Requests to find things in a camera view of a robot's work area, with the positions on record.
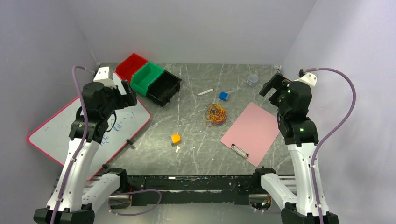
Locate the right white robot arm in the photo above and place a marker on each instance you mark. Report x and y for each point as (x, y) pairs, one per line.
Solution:
(308, 204)

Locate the pink clipboard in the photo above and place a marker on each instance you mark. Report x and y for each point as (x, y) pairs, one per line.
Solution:
(252, 134)

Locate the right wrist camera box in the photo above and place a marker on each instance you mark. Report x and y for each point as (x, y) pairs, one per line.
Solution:
(308, 78)

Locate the yellow cube block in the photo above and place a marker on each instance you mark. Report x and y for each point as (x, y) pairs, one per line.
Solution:
(175, 139)

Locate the white chalk marker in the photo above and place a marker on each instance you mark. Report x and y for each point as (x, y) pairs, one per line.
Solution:
(205, 92)

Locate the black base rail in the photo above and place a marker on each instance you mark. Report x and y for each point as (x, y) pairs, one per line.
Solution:
(236, 189)

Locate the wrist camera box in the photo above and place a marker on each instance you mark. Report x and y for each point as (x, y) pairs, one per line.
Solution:
(105, 76)
(308, 78)

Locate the black plastic bin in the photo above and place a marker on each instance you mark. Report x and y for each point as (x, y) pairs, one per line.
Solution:
(163, 88)

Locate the blue pencil sharpener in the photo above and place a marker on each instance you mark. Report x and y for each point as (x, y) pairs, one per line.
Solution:
(223, 96)

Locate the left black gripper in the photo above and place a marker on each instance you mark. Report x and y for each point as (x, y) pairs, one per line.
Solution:
(129, 99)

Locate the green plastic bin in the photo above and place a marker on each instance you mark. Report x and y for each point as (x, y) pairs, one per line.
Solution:
(144, 77)

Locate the small clear jar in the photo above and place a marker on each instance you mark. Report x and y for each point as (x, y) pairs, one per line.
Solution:
(252, 80)

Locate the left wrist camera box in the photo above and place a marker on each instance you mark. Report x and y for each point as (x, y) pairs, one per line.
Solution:
(105, 76)

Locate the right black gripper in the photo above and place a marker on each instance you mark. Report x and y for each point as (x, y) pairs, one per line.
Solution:
(278, 82)

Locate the red plastic bin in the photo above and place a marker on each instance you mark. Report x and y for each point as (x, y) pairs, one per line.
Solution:
(126, 69)

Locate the pink framed whiteboard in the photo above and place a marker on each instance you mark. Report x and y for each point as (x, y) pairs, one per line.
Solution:
(52, 137)

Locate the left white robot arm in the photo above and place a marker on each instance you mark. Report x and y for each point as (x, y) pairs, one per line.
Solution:
(66, 205)

